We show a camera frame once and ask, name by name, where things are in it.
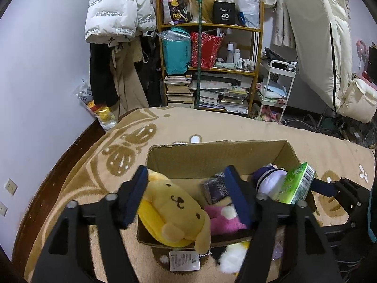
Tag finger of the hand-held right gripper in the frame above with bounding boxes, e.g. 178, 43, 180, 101
322, 222, 366, 246
309, 177, 369, 210

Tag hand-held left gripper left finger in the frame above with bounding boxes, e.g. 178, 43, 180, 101
31, 165, 149, 283

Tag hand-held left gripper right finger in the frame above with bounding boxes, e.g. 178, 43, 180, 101
222, 165, 342, 283

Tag dark tissue packet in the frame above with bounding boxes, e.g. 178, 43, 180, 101
203, 174, 230, 204

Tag green tissue packet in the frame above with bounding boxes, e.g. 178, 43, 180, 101
277, 162, 316, 205

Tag pink plush toy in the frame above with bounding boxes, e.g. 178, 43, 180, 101
204, 205, 248, 236

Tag purple white plush toy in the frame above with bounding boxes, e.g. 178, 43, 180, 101
253, 163, 287, 201

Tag yellow dog plush toy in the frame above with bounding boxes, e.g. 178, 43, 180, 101
137, 169, 213, 272

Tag beige patterned blanket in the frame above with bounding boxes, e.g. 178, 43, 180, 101
24, 106, 377, 283

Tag white fluffy plush toy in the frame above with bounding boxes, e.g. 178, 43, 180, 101
218, 240, 251, 273

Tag plastic bag of toys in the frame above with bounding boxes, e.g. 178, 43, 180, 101
76, 79, 118, 133

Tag white duvet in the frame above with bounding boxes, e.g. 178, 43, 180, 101
337, 78, 377, 124

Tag pile of books and papers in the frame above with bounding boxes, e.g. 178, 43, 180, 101
190, 72, 251, 115

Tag blue white folded cloth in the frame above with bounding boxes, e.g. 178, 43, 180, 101
256, 78, 287, 99

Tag beige hanging trousers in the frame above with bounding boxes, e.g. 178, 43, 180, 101
109, 40, 149, 118

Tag stack of books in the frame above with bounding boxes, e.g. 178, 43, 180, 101
164, 75, 195, 108

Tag black hanging garment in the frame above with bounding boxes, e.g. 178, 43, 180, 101
90, 43, 118, 107

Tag dark hanging clothes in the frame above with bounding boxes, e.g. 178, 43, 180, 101
137, 35, 164, 108

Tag white trolley cart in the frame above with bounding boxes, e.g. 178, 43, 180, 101
249, 60, 296, 124

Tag green pole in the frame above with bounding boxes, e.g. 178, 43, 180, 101
193, 0, 205, 109

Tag group of cosmetic bottles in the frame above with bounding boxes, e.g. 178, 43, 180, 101
227, 43, 257, 71

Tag dark items on trolley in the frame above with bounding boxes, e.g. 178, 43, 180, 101
262, 47, 298, 73

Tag pink fan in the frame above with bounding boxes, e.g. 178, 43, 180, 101
356, 39, 369, 71

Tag red patterned bag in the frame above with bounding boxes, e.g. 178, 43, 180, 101
190, 31, 224, 70

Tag teal paper bag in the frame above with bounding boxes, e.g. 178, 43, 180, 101
162, 28, 192, 75

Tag white folded mattress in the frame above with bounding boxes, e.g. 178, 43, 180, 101
283, 0, 354, 111

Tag wooden shelf rack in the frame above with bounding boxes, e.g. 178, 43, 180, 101
156, 0, 264, 118

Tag clear plastic bag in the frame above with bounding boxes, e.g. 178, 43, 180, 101
157, 30, 192, 42

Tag black cardboard box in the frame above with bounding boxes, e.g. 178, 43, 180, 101
213, 1, 236, 25

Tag blond wig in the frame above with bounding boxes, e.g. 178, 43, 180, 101
188, 0, 215, 24

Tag white puffer jacket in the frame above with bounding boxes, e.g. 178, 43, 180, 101
84, 0, 156, 44

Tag white plastic bag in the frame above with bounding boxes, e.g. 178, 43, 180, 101
234, 0, 260, 29

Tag black pink patterned bag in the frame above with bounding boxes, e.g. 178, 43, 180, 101
159, 0, 190, 25

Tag tangle of cables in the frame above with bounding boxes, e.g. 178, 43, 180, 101
290, 112, 377, 148

